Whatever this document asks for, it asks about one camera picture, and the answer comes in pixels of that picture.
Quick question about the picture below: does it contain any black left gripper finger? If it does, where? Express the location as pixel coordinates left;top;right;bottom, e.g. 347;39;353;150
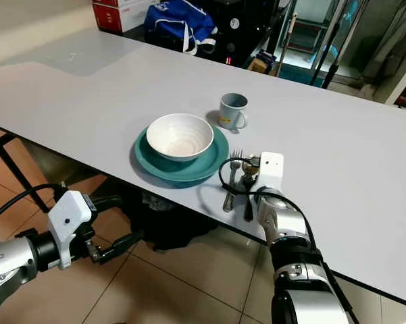
95;232;143;265

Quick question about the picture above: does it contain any blue bag with white straps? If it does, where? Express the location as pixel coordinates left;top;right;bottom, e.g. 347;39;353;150
143;0;219;56

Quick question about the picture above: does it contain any black tripod pole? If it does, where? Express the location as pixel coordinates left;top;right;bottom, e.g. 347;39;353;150
306;0;370;90

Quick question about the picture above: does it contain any black folding table leg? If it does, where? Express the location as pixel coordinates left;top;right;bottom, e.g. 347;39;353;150
0;124;53;214

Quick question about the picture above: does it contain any white stick handle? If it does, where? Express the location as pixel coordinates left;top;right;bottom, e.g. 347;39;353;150
273;11;299;77

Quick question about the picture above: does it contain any silver fork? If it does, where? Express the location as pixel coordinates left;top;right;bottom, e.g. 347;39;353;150
222;148;243;214

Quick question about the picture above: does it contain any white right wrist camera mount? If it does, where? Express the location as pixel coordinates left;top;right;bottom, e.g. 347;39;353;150
256;151;285;192

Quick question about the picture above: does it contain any white ribbed bowl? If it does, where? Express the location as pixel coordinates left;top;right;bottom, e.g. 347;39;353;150
145;112;215;162

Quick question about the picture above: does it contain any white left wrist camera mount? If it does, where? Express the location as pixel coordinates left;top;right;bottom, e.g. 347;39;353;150
47;190;95;272

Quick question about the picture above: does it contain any teal round plate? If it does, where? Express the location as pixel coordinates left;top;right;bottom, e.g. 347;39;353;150
133;123;230;184

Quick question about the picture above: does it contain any grey blue mug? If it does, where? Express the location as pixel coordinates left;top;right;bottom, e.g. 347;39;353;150
218;92;250;131

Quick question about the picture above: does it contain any black computer tower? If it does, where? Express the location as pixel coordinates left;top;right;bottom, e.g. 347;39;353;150
212;0;276;68

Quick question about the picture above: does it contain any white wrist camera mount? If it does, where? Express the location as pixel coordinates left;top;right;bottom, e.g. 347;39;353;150
47;190;95;272
256;151;285;192

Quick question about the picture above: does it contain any small brown box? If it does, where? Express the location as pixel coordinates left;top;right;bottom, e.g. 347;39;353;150
249;53;275;74

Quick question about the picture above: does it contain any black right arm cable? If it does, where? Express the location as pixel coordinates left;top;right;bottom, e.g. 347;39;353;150
218;156;360;319

